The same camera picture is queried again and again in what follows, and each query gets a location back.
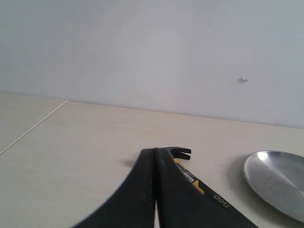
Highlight round steel plate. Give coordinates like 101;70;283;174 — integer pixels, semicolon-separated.
242;151;304;223

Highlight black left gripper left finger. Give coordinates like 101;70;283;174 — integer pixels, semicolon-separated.
74;149;155;228

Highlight black yellow claw hammer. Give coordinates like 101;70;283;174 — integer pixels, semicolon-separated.
163;146;238;211

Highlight white wall hook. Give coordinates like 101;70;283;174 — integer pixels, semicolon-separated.
238;77;248;83

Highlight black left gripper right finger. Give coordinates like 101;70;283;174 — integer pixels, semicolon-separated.
155;148;256;228

